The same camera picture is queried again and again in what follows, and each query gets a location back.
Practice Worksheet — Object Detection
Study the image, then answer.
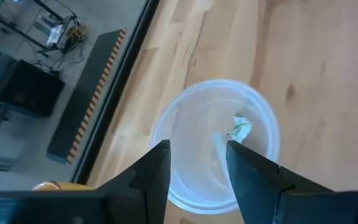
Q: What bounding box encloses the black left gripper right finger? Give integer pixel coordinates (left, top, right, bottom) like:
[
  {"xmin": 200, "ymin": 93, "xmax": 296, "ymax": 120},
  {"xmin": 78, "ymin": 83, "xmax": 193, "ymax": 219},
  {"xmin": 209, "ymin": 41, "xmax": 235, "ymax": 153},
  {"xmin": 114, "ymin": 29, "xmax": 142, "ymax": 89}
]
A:
[{"xmin": 226, "ymin": 139, "xmax": 334, "ymax": 224}]

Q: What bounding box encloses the black equipment case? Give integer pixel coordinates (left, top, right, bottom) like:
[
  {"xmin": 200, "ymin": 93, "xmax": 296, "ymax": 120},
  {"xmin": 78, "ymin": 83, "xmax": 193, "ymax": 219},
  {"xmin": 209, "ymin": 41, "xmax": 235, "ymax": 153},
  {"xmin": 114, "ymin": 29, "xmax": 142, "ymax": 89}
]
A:
[{"xmin": 0, "ymin": 58, "xmax": 66, "ymax": 119}]

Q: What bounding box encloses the yellow coiled cable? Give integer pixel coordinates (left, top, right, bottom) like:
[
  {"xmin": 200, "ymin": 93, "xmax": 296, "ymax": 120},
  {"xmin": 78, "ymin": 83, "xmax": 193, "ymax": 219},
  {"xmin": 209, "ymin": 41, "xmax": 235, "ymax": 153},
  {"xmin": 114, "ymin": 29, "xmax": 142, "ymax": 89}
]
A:
[{"xmin": 66, "ymin": 23, "xmax": 90, "ymax": 43}]

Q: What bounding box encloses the green white sweetener packet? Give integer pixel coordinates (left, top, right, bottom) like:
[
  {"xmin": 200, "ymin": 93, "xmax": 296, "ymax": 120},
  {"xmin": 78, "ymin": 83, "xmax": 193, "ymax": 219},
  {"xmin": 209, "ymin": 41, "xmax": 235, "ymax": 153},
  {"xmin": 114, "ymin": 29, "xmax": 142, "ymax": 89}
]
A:
[{"xmin": 227, "ymin": 113, "xmax": 254, "ymax": 144}]

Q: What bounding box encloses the white paper sheet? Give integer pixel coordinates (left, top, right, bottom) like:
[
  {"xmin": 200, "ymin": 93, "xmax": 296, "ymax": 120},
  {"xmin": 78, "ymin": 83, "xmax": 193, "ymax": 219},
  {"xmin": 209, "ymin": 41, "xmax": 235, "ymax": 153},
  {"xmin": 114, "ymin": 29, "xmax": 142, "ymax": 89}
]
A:
[{"xmin": 46, "ymin": 24, "xmax": 65, "ymax": 47}]

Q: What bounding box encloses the black orange-striped floor mat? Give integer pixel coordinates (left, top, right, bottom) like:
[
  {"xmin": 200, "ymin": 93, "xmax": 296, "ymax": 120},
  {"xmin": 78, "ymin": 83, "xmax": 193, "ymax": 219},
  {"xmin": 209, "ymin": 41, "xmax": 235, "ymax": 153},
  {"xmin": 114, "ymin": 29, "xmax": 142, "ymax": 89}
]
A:
[{"xmin": 45, "ymin": 28, "xmax": 127, "ymax": 165}]

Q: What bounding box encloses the black table frame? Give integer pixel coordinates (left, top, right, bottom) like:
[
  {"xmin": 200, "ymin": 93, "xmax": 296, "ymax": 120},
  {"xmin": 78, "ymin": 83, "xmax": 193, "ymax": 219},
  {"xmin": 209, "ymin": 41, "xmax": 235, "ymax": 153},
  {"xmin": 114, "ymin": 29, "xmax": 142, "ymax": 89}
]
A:
[{"xmin": 71, "ymin": 0, "xmax": 161, "ymax": 185}]

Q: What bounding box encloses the clear plastic container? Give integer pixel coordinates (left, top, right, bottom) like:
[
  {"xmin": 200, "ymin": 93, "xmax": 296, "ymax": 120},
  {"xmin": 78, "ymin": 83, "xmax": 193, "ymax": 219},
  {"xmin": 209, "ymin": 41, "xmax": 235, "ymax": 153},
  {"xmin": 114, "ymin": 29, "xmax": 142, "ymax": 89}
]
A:
[{"xmin": 150, "ymin": 79, "xmax": 281, "ymax": 215}]

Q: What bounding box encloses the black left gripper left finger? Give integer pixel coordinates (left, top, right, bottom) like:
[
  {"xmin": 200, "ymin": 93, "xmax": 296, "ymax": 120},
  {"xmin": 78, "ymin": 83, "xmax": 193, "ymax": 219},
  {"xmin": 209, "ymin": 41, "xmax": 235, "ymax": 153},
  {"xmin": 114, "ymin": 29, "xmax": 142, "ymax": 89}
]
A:
[{"xmin": 95, "ymin": 139, "xmax": 172, "ymax": 224}]

